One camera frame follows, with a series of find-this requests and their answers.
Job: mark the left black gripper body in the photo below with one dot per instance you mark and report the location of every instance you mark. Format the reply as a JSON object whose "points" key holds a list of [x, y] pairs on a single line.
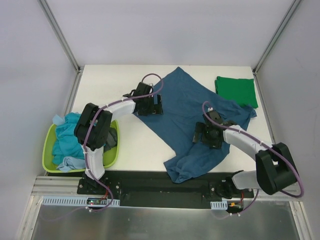
{"points": [[155, 105]]}

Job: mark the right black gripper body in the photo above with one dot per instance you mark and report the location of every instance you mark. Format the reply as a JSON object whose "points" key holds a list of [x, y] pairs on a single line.
{"points": [[200, 133]]}

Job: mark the dark blue t shirt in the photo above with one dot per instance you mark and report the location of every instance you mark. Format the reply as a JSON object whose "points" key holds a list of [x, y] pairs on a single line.
{"points": [[182, 99]]}

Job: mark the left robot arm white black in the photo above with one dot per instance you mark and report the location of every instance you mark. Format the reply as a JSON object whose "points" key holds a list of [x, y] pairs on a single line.
{"points": [[93, 127]]}

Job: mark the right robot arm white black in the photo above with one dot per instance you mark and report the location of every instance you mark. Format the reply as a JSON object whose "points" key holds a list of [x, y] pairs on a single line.
{"points": [[274, 166]]}

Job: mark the dark grey t shirt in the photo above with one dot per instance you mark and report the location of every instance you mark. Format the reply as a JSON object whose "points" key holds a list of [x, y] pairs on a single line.
{"points": [[112, 140]]}

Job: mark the folded green t shirt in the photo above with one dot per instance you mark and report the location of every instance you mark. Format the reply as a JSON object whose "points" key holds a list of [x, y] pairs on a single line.
{"points": [[240, 90]]}

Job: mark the lime green plastic basket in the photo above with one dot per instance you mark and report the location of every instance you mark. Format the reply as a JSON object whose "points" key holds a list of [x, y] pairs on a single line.
{"points": [[51, 146]]}

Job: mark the light blue t shirt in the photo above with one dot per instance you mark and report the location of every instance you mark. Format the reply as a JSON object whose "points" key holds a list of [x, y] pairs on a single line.
{"points": [[71, 163]]}

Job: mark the right white cable duct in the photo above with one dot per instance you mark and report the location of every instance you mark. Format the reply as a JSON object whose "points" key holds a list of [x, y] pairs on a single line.
{"points": [[219, 205]]}

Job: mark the white cable duct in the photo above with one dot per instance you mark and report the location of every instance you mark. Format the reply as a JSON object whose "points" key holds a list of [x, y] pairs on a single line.
{"points": [[79, 201], [219, 205]]}

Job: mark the left aluminium frame post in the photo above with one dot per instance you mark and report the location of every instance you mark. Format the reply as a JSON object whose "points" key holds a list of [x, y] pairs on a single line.
{"points": [[59, 34]]}

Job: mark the aluminium frame post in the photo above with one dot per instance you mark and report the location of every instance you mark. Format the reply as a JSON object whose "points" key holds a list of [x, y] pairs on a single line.
{"points": [[59, 34], [293, 7]]}

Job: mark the right aluminium frame post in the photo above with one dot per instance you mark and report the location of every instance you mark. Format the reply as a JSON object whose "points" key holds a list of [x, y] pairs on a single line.
{"points": [[293, 7]]}

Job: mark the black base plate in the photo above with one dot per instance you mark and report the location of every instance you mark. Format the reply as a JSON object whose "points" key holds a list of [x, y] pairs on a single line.
{"points": [[152, 189]]}

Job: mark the left white cable duct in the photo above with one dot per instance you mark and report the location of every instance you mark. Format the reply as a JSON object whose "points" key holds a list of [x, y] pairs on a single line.
{"points": [[79, 201]]}

